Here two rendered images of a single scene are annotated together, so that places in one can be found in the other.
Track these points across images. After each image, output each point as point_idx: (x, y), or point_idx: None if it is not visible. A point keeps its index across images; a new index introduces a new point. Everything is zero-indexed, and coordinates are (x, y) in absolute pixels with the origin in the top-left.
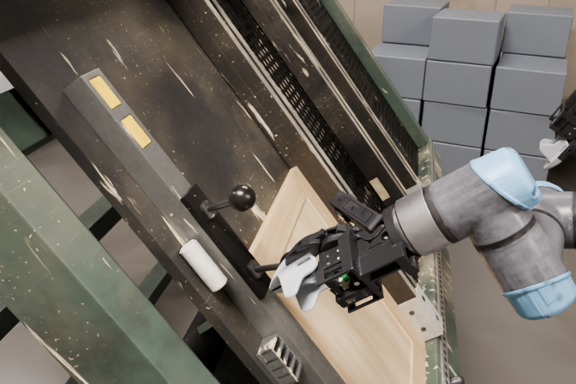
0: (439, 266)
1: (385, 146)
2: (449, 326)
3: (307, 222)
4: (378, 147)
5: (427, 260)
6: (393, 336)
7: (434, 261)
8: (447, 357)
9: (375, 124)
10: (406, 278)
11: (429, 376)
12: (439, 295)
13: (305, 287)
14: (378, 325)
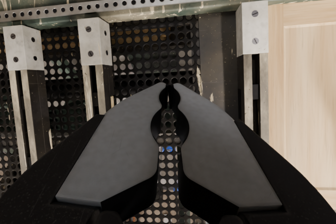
0: (123, 4)
1: (38, 128)
2: None
3: (311, 178)
4: (44, 129)
5: (121, 18)
6: (309, 54)
7: (122, 13)
8: None
9: (38, 156)
10: (260, 72)
11: None
12: (184, 2)
13: None
14: (321, 76)
